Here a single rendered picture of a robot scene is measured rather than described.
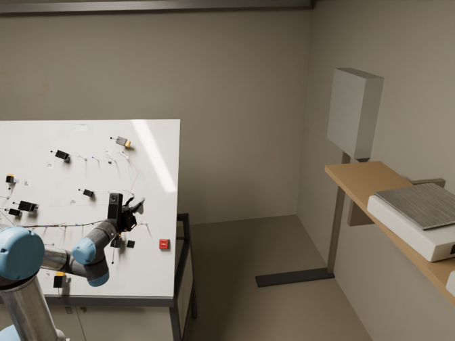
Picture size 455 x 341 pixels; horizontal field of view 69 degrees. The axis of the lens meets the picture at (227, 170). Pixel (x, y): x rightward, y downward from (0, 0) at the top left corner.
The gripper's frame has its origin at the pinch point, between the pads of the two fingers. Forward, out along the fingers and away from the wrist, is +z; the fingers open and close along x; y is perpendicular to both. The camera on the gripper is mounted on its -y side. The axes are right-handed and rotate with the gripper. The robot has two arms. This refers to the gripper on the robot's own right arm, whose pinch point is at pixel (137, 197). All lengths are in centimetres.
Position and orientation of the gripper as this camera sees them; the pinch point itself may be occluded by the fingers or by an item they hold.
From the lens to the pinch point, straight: 141.4
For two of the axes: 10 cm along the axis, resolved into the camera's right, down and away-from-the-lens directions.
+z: 3.0, -4.1, 8.6
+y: 1.5, 9.1, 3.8
